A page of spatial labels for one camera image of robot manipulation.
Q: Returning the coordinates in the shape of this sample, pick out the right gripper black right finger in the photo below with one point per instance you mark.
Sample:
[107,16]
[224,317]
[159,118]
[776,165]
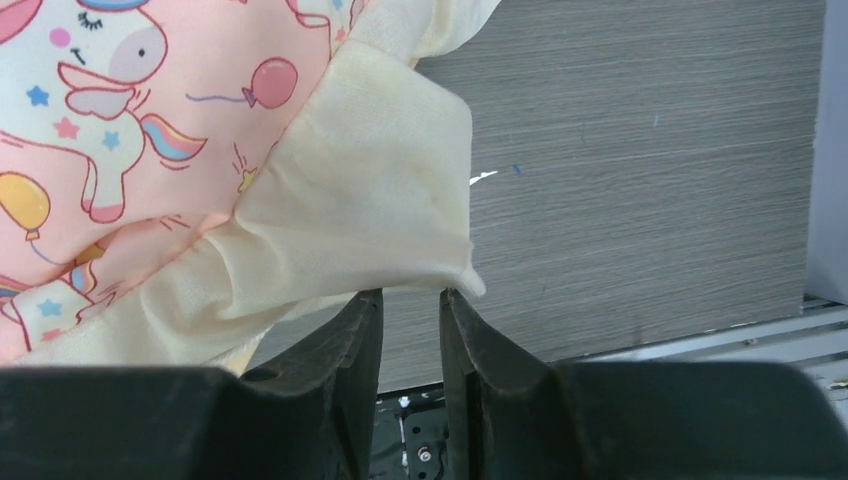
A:
[514,416]

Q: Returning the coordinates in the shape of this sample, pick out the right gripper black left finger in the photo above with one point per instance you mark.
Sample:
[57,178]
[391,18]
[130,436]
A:
[307,413]

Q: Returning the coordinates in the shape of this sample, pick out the pink printed cushion with ties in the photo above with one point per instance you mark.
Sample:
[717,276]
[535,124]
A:
[179,176]

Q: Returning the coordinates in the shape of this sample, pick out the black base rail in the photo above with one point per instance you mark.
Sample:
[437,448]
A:
[410,435]

